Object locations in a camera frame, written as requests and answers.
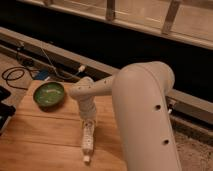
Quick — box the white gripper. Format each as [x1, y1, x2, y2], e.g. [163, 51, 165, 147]
[79, 100, 97, 132]

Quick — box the blue box on floor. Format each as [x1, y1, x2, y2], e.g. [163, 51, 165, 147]
[34, 70, 49, 80]

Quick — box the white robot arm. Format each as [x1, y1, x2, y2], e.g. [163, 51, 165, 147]
[70, 61, 182, 171]

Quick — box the black coiled cable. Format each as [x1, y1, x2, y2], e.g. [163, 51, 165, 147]
[1, 65, 38, 90]

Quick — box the black device at left edge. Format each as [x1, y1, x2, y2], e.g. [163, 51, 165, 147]
[0, 86, 16, 135]

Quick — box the green ceramic bowl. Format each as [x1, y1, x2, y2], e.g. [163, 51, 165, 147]
[33, 82, 65, 108]

